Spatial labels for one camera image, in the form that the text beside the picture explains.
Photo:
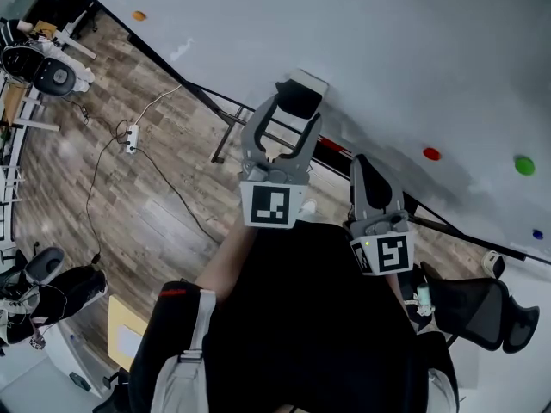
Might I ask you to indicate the chair with grey headrest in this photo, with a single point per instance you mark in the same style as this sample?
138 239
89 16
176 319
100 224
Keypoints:
45 265

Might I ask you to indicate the orange round magnet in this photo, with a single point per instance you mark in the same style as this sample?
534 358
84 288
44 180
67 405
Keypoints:
138 15

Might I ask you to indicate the black whiteboard eraser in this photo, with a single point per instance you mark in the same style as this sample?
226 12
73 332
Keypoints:
299 99

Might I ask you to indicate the black mesh office chair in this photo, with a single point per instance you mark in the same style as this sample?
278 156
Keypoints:
478 312

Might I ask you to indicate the white power strip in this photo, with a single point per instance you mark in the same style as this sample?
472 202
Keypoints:
132 139

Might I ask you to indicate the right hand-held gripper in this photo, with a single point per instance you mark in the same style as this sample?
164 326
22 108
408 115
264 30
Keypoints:
383 230

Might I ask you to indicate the blue round magnet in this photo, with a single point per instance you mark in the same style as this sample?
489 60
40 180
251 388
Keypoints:
537 233

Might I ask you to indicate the small pale bottle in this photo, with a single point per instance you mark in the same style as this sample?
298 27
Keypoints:
424 299

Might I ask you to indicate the white paper sheet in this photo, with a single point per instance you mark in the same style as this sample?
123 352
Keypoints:
129 342

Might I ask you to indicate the black-framed whiteboard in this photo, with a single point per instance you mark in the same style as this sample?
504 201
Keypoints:
344 37

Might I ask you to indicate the white metal rack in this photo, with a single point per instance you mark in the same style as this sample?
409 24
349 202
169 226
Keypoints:
10 187

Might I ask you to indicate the red round magnet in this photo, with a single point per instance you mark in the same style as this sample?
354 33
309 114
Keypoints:
431 153

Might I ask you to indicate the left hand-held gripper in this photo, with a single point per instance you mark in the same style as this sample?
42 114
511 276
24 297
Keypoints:
297 202

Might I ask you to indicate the person's left forearm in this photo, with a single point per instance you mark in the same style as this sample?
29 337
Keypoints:
224 256

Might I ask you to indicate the wooden desk with white legs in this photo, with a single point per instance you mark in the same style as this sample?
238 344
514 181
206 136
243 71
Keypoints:
10 101

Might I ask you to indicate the black jacket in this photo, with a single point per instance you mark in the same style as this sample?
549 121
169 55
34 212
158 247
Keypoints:
69 291

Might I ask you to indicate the white table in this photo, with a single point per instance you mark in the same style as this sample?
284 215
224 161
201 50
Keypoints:
75 46

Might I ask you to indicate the white and black shoe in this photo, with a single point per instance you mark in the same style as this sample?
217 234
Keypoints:
493 264

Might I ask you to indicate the person's right forearm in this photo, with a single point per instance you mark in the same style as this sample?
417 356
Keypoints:
397 293

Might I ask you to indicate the person's black shirt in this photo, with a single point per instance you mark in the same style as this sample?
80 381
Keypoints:
310 316

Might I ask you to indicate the green round magnet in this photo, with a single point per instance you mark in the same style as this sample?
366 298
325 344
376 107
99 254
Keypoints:
524 165

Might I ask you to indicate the person's white shoe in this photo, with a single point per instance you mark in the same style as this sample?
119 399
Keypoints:
308 208

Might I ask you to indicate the light wooden side table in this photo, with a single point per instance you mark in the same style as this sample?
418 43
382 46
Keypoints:
122 312

